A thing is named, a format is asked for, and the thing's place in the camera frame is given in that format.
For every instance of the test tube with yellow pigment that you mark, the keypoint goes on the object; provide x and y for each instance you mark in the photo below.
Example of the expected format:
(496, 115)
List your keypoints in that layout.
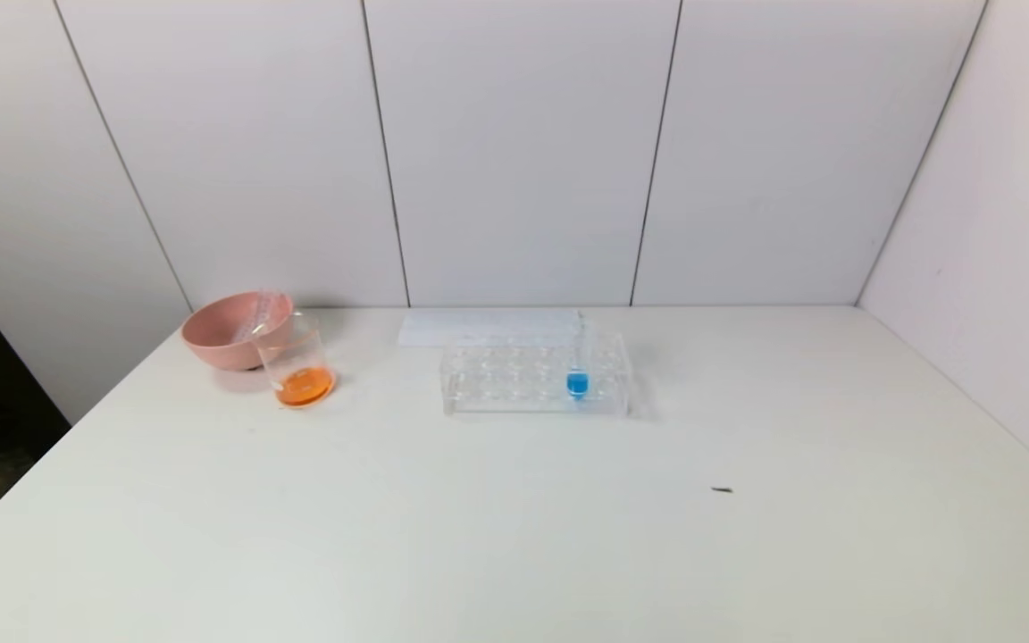
(258, 311)

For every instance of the clear acrylic test tube rack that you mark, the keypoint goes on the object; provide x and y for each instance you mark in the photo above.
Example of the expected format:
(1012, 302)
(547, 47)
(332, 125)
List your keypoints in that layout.
(514, 375)

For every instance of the test tube with blue pigment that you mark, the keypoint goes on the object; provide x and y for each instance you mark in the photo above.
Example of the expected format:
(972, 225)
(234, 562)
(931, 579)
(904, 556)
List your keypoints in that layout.
(577, 384)

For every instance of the clear glass beaker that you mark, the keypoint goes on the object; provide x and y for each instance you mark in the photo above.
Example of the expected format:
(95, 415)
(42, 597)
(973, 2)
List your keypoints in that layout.
(305, 386)

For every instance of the white paper sheet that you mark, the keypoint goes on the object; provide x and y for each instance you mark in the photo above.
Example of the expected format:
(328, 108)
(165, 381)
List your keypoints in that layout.
(443, 326)

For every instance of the pink bowl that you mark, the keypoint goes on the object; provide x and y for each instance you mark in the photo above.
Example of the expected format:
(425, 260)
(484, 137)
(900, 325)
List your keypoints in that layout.
(220, 339)

